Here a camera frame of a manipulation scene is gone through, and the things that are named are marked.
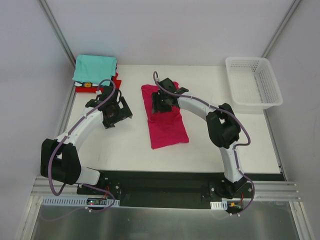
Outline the folded dark printed t shirt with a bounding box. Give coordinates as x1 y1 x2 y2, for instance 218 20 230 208
74 81 110 93

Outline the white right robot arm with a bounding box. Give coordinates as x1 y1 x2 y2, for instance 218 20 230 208
151 71 247 199

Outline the crimson pink t shirt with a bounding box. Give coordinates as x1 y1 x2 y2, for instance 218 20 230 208
141 84 189 150

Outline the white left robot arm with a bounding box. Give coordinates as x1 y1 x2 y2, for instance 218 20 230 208
40 86 133 195

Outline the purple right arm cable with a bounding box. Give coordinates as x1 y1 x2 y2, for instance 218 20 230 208
153 71 256 216

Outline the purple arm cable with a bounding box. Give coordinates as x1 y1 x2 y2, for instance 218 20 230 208
153 71 256 216
48 79 117 197

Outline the white plastic basket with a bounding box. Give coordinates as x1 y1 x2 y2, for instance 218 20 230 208
225 57 283 114

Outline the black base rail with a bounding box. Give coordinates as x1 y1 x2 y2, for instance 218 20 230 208
65 169 261 210

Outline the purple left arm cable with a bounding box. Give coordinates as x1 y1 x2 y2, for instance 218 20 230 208
48 79 117 197

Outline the folded teal t shirt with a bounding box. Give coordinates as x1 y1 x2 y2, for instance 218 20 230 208
72 54 117 85

